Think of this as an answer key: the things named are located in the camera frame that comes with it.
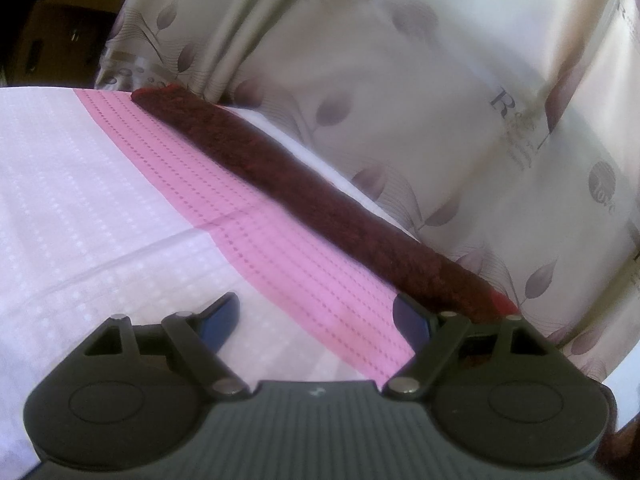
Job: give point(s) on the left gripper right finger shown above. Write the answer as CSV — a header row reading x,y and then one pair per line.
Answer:
x,y
434,339

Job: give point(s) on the beige leaf print curtain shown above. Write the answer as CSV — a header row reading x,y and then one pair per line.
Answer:
x,y
503,133

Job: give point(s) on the dark red fuzzy garment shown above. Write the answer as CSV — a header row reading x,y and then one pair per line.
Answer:
x,y
392,255

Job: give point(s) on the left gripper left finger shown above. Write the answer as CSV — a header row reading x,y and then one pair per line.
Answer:
x,y
196,339

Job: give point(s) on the pink white bed sheet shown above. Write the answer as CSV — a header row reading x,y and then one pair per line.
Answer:
x,y
104,210

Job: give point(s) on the dark wooden furniture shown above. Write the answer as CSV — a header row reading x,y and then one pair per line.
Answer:
x,y
54,42

